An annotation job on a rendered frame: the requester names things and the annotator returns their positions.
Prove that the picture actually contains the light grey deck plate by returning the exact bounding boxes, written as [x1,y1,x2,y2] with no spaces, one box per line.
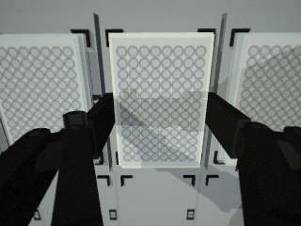
[0,0,301,16]

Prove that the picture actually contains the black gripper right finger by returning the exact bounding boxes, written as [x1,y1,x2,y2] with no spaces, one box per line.
[205,92,301,226]

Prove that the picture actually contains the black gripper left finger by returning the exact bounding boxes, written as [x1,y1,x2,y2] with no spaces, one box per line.
[0,93,116,226]

